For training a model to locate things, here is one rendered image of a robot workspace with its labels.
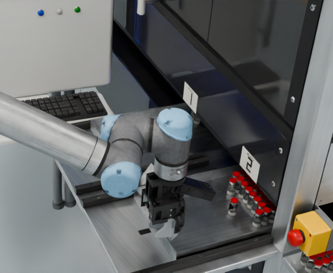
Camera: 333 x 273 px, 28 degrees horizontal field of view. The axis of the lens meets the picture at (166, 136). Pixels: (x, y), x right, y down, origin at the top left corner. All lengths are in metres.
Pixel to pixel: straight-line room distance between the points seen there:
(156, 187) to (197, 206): 0.30
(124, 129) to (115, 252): 0.37
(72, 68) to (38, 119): 1.05
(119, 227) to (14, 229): 1.34
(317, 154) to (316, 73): 0.20
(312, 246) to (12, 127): 0.73
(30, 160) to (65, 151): 2.09
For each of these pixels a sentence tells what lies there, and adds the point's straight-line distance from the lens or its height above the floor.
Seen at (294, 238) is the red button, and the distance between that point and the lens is 1.59.
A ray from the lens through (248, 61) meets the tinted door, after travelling 1.69.
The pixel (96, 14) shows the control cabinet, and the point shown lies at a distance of 2.29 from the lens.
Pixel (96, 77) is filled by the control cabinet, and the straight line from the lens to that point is 2.40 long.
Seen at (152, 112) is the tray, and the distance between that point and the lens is 2.12.
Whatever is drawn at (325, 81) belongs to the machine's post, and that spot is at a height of 1.37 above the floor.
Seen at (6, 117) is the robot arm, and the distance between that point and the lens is 1.30.
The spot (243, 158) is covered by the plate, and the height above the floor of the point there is 1.02.
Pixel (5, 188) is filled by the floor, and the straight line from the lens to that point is 3.25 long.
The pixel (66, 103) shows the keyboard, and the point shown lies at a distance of 2.29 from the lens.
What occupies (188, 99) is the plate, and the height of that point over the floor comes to 1.01.
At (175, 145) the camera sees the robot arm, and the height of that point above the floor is 1.22.
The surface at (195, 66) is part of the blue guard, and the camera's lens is 1.93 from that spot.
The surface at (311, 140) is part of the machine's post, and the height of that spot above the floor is 1.23.
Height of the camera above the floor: 2.05
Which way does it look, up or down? 35 degrees down
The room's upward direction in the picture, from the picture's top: 5 degrees clockwise
